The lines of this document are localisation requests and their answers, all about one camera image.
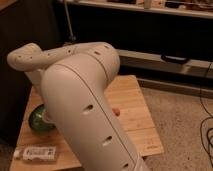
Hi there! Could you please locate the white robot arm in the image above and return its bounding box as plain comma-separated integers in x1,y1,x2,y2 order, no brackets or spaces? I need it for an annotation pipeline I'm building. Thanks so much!
7,42,150,171

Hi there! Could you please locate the green ceramic bowl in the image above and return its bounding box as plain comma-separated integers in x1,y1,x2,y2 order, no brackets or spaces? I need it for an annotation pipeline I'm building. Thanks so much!
28,104,55,132

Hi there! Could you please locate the small orange block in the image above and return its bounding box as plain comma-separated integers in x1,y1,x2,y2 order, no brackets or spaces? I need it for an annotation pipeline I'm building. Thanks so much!
112,108,120,116

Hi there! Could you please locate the metal pole stand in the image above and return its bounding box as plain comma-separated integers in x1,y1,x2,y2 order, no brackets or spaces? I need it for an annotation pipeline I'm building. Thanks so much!
63,0,76,44

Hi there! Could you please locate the black object on shelf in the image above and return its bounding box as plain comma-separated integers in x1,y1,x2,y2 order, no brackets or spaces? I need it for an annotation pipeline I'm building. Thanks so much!
161,54,190,65

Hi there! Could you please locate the white rectangular box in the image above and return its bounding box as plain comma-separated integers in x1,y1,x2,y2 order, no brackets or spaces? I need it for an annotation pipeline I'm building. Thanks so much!
13,146,57,162

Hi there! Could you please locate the black cable on floor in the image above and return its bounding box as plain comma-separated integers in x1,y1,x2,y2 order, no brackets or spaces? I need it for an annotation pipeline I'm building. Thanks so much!
199,60,213,158

